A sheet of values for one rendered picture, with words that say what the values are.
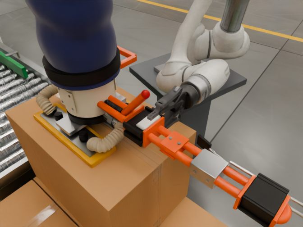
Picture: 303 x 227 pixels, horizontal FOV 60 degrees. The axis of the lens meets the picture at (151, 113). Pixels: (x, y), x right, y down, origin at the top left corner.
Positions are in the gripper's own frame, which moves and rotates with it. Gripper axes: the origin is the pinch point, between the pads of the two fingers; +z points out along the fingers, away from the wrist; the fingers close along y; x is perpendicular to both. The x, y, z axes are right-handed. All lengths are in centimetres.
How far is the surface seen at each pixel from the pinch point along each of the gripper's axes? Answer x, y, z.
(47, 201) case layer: 40, 54, 23
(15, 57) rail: 162, 49, -29
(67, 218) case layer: 26, 54, 22
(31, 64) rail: 142, 49, -31
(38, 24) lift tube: 28.2, -25.0, 9.2
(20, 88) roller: 128, 54, -12
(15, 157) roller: 74, 54, 20
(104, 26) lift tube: 17.1, -23.5, -2.7
